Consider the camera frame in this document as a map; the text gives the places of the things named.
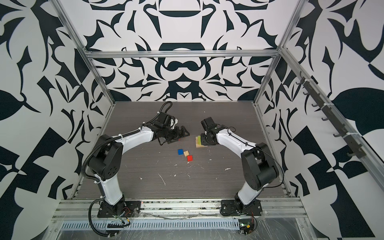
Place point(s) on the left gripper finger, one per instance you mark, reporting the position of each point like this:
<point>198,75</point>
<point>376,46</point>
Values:
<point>183,136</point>
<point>182,130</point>

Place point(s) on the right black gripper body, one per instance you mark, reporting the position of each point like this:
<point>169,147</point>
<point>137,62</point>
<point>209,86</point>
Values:
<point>205,139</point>

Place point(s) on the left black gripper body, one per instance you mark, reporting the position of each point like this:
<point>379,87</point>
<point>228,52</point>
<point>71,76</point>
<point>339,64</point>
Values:
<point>171,134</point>

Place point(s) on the natural wood block 31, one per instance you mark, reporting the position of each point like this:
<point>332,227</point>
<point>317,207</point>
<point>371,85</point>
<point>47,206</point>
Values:
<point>200,146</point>

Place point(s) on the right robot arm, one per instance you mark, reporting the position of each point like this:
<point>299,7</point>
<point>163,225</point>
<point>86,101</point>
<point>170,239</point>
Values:
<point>260,169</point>

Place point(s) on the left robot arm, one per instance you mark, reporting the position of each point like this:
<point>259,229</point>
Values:
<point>104,161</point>

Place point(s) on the small natural wood cube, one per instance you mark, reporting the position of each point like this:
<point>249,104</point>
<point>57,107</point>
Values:
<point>186,153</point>

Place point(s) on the small red wood cube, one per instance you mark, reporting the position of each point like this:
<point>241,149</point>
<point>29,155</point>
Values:
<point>189,157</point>

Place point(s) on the right circuit board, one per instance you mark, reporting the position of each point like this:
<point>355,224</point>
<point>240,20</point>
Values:
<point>246,228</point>

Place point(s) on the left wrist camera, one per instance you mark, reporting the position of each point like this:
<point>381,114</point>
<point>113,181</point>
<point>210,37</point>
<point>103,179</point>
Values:
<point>166,121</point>

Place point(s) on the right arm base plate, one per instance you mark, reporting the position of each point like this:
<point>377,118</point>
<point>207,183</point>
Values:
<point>236,208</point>

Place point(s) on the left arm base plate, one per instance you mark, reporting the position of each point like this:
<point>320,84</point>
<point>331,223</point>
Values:
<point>120,209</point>

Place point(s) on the aluminium frame crossbar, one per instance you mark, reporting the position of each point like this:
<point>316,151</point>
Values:
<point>181,54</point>

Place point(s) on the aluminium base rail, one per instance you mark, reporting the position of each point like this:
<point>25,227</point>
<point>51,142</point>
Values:
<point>185,209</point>

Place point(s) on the white slotted cable duct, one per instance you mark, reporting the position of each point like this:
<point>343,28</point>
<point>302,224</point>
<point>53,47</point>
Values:
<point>161,224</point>

